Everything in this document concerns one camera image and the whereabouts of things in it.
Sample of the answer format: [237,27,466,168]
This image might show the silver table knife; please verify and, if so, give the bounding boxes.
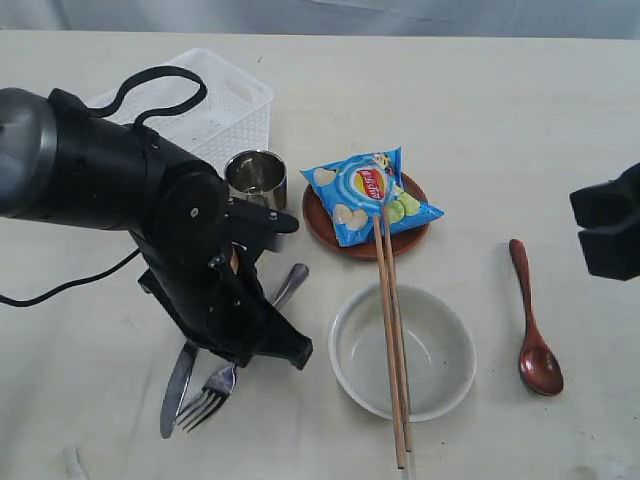
[159,340,199,439]

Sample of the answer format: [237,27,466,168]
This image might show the blue chips bag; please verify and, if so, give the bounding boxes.
[301,147,444,247]

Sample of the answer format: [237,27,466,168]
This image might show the brown round plate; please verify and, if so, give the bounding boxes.
[303,167,429,260]

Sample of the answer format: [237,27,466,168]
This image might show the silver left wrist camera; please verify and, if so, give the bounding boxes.
[224,197,300,256]

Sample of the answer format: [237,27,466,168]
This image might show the light wooden chopstick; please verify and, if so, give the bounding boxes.
[373,216,407,470]

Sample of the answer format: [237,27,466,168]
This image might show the white ceramic bowl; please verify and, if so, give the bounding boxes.
[328,284,476,423]

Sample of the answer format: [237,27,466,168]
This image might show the black cable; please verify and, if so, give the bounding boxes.
[0,247,141,309]

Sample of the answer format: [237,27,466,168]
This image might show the stainless steel cup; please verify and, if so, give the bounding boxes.
[224,149,289,251]

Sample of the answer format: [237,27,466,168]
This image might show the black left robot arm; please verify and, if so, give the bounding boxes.
[1,66,313,369]

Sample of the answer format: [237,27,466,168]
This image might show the dark red wooden spoon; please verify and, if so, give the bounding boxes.
[508,239,564,397]

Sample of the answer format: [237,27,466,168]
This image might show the white perforated plastic basket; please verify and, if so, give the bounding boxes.
[107,48,274,175]

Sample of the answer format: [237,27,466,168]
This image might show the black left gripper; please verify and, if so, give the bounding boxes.
[138,245,313,370]

